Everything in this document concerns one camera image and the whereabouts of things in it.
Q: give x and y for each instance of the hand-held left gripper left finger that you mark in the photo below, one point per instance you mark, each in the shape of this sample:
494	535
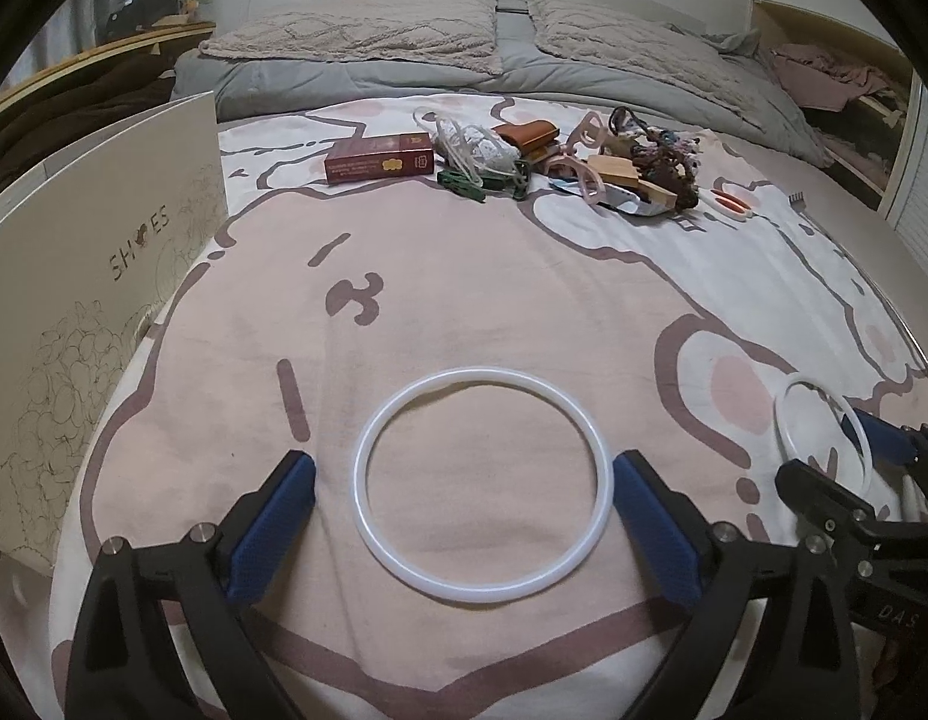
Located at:
276	532

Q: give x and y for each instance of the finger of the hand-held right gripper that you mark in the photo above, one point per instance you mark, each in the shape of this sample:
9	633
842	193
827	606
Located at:
809	487
880	439

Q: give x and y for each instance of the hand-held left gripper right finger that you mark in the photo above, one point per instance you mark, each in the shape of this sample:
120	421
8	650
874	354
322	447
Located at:
655	532

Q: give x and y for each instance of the cream shoe box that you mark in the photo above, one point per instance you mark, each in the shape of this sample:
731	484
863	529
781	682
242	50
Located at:
81	300

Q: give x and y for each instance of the pink plastic eyelash curler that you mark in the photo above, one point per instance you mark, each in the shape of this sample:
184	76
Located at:
590	191

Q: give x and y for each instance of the white louvred door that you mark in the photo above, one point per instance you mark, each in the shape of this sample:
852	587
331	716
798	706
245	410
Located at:
922	195

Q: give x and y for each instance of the white orange small tool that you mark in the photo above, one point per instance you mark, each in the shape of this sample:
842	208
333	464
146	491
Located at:
726	204

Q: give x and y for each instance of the blue white foil packet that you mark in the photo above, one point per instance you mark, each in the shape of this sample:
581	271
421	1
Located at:
629	204

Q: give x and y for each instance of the pink clothes pile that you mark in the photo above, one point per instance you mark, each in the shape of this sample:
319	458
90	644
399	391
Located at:
824	75

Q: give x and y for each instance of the dark red box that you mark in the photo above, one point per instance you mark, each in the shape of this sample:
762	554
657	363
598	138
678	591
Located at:
378	157

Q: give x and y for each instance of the brown leather case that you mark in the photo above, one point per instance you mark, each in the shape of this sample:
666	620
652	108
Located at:
524	136

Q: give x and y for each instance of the wooden shelf unit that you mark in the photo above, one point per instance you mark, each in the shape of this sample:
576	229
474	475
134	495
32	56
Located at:
832	22

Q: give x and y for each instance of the grey duvet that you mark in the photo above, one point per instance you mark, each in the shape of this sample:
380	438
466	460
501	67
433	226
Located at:
321	86

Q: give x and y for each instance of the dark brown cloth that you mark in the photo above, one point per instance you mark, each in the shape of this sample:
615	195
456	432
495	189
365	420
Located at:
59	120

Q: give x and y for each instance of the beige textured pillow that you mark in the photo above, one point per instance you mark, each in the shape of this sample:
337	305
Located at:
344	26
629	37

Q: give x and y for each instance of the wooden side shelf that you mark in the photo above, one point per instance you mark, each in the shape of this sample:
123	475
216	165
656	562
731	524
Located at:
96	60

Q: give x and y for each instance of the dark rounded object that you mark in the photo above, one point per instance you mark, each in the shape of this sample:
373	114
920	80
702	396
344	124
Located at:
137	15

